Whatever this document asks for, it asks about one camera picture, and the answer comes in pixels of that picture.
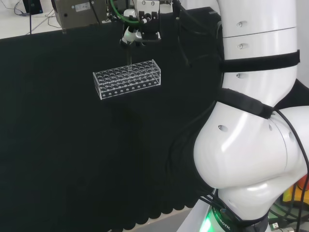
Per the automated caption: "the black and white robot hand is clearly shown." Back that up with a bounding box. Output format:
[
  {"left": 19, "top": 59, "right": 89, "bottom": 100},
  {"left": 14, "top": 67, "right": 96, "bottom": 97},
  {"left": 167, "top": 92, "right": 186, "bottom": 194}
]
[{"left": 119, "top": 0, "right": 162, "bottom": 48}]

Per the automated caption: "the clear glass test tube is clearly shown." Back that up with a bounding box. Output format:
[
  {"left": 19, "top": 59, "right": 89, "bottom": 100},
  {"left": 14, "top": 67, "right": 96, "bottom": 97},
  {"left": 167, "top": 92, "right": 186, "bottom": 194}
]
[{"left": 125, "top": 45, "right": 133, "bottom": 73}]

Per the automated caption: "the clear acrylic test tube rack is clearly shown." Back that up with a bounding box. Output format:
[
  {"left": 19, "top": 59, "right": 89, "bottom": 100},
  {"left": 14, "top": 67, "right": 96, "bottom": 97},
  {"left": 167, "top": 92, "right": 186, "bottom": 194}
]
[{"left": 92, "top": 59, "right": 162, "bottom": 101}]

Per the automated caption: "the grey metal box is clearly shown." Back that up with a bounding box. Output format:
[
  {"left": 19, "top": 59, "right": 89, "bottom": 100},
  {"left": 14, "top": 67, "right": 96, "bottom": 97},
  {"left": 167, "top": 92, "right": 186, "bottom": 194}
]
[{"left": 53, "top": 0, "right": 110, "bottom": 30}]

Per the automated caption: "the black screen device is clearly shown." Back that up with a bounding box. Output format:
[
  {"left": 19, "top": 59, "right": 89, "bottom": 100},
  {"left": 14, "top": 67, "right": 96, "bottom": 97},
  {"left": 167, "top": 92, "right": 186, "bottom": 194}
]
[{"left": 23, "top": 0, "right": 43, "bottom": 14}]

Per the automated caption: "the black bench cloth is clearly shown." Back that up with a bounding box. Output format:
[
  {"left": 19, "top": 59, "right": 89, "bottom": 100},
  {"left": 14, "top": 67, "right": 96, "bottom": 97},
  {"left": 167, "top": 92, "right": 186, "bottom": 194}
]
[{"left": 0, "top": 6, "right": 309, "bottom": 231}]

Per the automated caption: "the yellow stop button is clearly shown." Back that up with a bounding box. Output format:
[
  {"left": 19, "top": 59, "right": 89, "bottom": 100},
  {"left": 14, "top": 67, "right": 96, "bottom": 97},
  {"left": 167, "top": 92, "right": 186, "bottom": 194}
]
[{"left": 281, "top": 177, "right": 309, "bottom": 209}]

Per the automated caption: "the green cable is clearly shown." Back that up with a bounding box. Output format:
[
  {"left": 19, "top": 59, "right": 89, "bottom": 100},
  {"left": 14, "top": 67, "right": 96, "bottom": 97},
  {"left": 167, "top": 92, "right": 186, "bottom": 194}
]
[{"left": 109, "top": 0, "right": 143, "bottom": 25}]

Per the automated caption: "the thin grey cable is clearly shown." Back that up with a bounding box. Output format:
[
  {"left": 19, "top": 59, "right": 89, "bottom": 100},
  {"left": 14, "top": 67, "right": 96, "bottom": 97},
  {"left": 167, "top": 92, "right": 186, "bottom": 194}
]
[{"left": 6, "top": 2, "right": 64, "bottom": 28}]

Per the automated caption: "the black cable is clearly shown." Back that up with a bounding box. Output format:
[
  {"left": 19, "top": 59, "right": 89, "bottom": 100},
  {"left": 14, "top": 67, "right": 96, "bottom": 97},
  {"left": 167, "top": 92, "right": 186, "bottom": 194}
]
[{"left": 271, "top": 109, "right": 309, "bottom": 232}]

